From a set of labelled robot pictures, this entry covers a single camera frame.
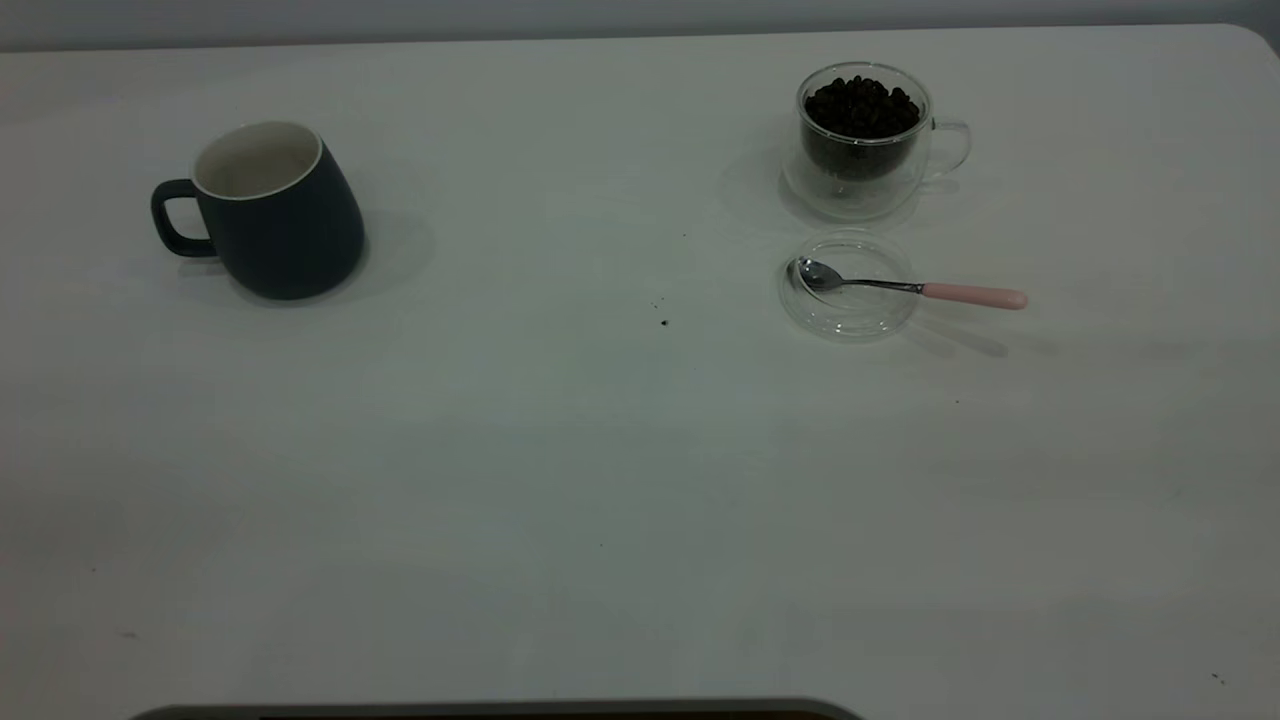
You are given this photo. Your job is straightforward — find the dark coffee beans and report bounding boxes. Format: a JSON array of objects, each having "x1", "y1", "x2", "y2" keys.
[{"x1": 803, "y1": 76, "x2": 922, "y2": 183}]

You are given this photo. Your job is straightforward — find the dark grey ceramic mug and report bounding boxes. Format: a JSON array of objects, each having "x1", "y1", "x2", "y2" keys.
[{"x1": 151, "y1": 121, "x2": 366, "y2": 301}]

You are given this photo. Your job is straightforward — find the clear double-wall glass cup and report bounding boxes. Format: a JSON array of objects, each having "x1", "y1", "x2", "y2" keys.
[{"x1": 782, "y1": 62, "x2": 972, "y2": 222}]

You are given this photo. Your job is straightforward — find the clear round glass lid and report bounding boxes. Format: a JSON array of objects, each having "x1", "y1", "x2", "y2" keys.
[{"x1": 779, "y1": 230, "x2": 921, "y2": 343}]

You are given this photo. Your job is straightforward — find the pink-handled metal spoon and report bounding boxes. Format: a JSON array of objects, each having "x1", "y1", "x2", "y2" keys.
[{"x1": 795, "y1": 258, "x2": 1029, "y2": 311}]

